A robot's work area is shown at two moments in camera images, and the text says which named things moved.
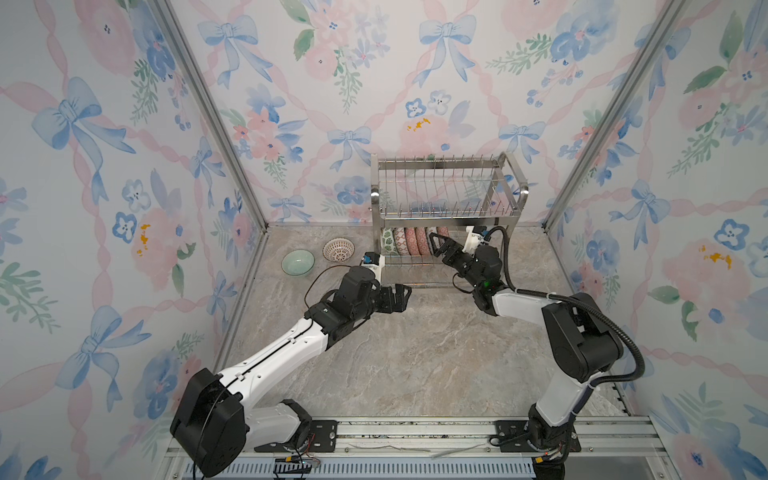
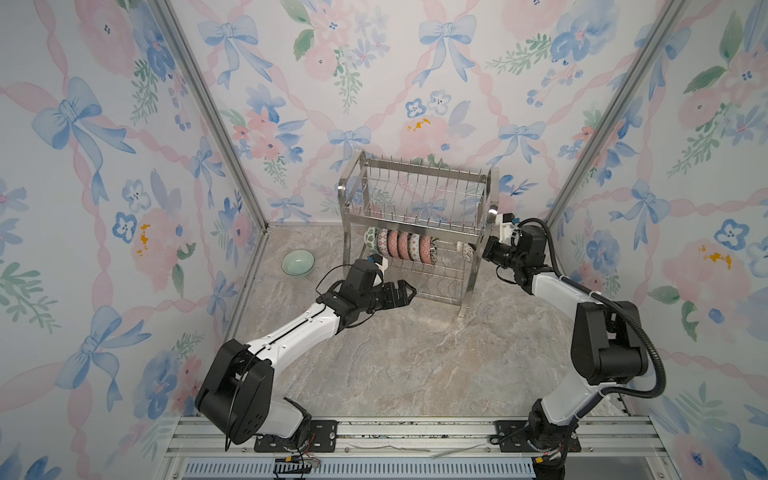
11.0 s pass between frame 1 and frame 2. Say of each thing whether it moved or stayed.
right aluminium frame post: stayed
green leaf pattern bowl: moved
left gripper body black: stayed
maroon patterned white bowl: moved
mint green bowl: stayed
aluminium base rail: stayed
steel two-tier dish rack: moved
